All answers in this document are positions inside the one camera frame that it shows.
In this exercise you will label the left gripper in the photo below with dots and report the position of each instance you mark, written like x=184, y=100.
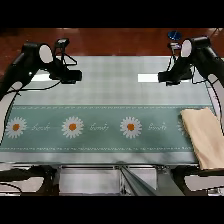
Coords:
x=68, y=76

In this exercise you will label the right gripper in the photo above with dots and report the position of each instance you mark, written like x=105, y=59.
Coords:
x=173, y=76

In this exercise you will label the beige garment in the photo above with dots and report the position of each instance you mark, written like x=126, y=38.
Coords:
x=204, y=136

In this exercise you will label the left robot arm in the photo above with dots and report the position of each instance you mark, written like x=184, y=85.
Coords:
x=25, y=63

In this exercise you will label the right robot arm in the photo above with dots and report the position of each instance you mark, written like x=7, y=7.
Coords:
x=203, y=55

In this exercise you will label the blue round object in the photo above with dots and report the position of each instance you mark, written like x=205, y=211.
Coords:
x=174, y=34

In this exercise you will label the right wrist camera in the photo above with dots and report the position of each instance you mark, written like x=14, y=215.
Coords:
x=173, y=46

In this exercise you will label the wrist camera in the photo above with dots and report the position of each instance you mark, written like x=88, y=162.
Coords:
x=173, y=46
x=62, y=43

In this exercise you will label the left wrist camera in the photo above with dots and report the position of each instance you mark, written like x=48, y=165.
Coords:
x=62, y=43

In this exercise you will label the silver frame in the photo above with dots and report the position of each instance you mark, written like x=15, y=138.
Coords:
x=140, y=186

